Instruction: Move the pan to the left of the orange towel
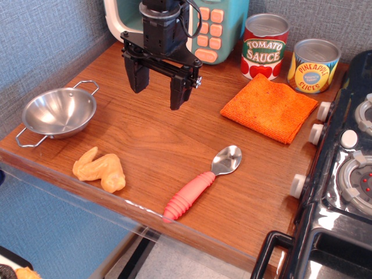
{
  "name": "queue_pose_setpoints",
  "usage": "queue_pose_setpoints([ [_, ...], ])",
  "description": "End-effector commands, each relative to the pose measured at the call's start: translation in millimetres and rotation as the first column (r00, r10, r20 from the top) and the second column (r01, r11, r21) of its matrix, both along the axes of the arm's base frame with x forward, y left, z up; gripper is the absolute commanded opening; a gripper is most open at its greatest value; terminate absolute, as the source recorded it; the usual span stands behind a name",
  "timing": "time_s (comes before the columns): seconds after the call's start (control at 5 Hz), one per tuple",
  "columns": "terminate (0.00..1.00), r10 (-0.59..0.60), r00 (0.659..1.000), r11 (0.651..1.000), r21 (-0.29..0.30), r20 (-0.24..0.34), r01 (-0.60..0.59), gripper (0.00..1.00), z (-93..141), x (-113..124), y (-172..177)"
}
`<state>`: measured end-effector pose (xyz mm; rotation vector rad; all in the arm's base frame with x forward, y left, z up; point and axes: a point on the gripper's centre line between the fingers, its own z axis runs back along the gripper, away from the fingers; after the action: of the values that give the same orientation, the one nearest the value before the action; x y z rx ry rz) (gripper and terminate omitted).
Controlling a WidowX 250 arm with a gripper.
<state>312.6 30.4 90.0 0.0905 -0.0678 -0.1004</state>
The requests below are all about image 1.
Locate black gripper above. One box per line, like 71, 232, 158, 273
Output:
121, 13, 202, 110

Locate steel bowl with handles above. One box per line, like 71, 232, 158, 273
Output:
15, 80, 99, 148

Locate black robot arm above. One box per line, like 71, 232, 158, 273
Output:
121, 1, 203, 110

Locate teal toy microwave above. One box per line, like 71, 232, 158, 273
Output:
103, 0, 249, 65

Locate toy chicken wing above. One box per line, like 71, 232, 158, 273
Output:
72, 146, 126, 193

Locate tomato sauce can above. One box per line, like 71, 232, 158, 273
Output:
241, 13, 289, 80

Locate orange folded cloth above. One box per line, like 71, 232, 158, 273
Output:
220, 74, 318, 144

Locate pineapple slices can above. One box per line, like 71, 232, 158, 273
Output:
287, 38, 341, 94

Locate clear acrylic table guard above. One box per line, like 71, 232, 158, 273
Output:
0, 147, 280, 276

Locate orange furry object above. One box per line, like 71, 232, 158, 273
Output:
1, 264, 41, 279

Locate black toy stove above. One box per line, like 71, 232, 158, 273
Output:
251, 51, 371, 278

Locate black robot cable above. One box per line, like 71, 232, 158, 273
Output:
177, 0, 203, 39

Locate spoon with pink handle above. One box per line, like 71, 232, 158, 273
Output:
163, 145, 242, 223

